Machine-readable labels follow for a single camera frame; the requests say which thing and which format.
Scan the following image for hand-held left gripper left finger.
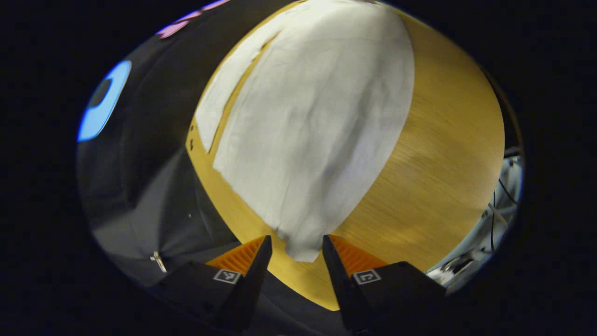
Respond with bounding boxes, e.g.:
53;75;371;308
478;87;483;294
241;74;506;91
148;235;273;333

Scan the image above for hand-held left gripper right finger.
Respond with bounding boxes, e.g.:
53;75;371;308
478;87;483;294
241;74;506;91
322;234;447;336

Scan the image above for white jeans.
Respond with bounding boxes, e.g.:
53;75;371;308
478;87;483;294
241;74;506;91
195;0;416;263

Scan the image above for black backdrop cloth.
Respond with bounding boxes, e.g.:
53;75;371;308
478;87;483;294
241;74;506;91
77;0;348;336

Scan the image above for black cable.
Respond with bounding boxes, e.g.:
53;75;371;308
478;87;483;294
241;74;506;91
490;177;519;252

